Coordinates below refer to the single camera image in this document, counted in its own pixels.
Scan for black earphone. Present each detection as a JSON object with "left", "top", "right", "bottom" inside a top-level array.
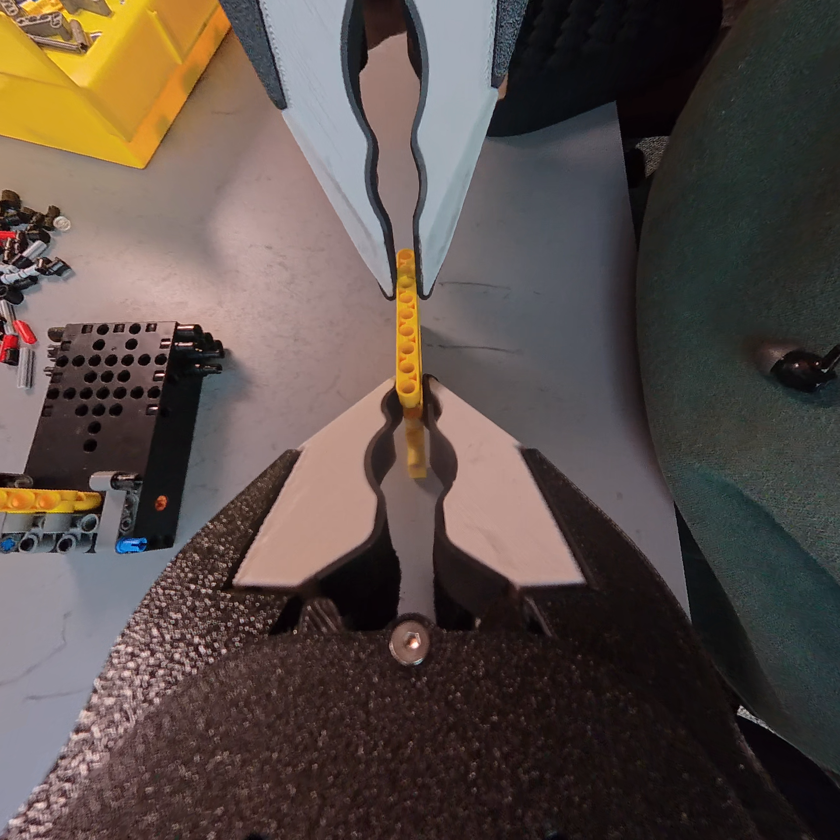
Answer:
[{"left": 755, "top": 338, "right": 840, "bottom": 395}]

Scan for person's black pants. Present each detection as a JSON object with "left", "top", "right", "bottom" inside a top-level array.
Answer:
[{"left": 489, "top": 0, "right": 723, "bottom": 139}]

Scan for long yellow lego beam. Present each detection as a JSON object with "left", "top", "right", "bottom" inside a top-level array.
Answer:
[{"left": 395, "top": 248, "right": 424, "bottom": 404}]

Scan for grey fabric chair seat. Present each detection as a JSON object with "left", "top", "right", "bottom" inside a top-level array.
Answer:
[{"left": 623, "top": 134, "right": 670, "bottom": 185}]

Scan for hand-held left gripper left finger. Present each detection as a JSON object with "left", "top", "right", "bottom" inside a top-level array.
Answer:
[{"left": 231, "top": 379, "right": 403, "bottom": 632}]

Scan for heap of grey blue pieces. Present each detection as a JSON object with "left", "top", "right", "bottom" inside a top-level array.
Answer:
[{"left": 13, "top": 0, "right": 112, "bottom": 53}]

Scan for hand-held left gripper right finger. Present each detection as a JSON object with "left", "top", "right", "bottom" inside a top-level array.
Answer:
[{"left": 424, "top": 376, "right": 588, "bottom": 629}]

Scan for yellow lego beam with pins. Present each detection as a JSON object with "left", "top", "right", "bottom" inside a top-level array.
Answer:
[{"left": 405, "top": 397, "right": 429, "bottom": 479}]

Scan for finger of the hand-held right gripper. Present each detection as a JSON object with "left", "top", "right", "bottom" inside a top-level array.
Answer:
[
  {"left": 260, "top": 0, "right": 399, "bottom": 303},
  {"left": 406, "top": 0, "right": 503, "bottom": 301}
]

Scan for black lego base block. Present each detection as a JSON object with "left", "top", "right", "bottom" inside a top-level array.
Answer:
[{"left": 0, "top": 320, "right": 226, "bottom": 555}]

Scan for pile of small lego parts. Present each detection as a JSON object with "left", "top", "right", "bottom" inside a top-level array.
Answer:
[{"left": 0, "top": 189, "right": 73, "bottom": 391}]

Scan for yellow storage bin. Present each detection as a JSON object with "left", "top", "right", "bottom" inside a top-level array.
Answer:
[{"left": 0, "top": 0, "right": 232, "bottom": 170}]

